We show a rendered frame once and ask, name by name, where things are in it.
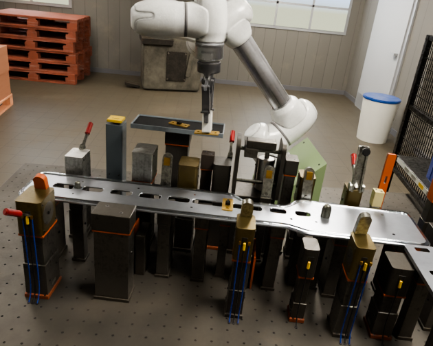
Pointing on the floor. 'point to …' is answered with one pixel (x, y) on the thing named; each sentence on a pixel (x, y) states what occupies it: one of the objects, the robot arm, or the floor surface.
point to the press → (167, 65)
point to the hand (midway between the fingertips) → (207, 121)
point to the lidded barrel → (376, 117)
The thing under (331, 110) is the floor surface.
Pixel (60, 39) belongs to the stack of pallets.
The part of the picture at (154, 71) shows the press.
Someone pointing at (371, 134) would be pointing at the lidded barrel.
